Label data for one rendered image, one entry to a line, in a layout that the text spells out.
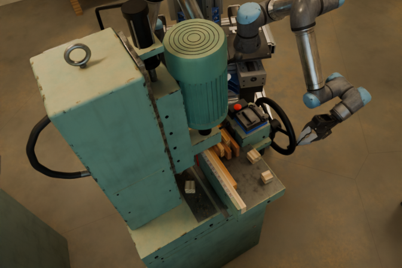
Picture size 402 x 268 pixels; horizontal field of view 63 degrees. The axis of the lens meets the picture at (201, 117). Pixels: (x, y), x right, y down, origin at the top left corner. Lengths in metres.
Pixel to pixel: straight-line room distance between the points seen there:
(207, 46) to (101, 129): 0.34
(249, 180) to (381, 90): 1.89
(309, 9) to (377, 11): 2.40
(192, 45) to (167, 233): 0.74
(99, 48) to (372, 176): 2.02
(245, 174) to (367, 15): 2.67
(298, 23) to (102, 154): 0.90
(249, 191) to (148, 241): 0.42
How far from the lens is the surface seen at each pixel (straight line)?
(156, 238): 1.32
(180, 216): 1.33
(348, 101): 1.54
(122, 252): 2.20
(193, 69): 0.86
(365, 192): 2.40
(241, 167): 1.30
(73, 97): 0.76
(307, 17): 1.39
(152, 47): 0.82
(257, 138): 1.36
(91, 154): 0.88
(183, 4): 1.52
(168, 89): 0.90
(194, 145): 1.20
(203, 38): 0.90
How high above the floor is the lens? 2.04
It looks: 52 degrees down
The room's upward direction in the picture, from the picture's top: 7 degrees counter-clockwise
